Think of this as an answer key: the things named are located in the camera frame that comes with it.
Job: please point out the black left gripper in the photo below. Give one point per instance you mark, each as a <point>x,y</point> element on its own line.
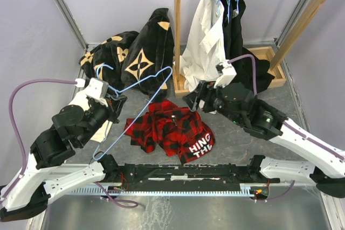
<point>116,106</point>

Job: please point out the black beige patterned blanket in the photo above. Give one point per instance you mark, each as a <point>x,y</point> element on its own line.
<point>139,59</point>

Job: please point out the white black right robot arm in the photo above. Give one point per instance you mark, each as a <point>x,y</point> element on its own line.
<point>323,163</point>

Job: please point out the black hanging garment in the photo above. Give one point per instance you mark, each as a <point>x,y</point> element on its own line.
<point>233,44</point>

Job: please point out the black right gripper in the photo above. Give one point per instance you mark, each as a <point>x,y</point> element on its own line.
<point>205,91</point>

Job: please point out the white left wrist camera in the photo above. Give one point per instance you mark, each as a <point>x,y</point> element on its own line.
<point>96,89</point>

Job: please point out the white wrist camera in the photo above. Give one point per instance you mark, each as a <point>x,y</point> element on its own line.
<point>226,74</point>
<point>96,89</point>

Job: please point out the folded white cloth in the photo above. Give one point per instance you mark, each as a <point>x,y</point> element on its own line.
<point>102,133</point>

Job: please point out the red black plaid shirt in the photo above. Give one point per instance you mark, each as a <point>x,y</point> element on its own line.
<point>177,130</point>

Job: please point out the white slotted cable duct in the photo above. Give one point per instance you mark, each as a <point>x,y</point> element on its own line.
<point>173,188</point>

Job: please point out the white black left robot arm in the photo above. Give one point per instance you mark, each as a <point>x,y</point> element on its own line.
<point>72,128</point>

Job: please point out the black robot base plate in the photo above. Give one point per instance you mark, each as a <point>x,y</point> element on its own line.
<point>230,173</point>

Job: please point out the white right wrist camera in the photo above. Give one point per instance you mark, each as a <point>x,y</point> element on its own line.
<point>226,74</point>

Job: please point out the white hanging shirt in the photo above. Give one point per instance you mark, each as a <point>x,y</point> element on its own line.
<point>205,45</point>

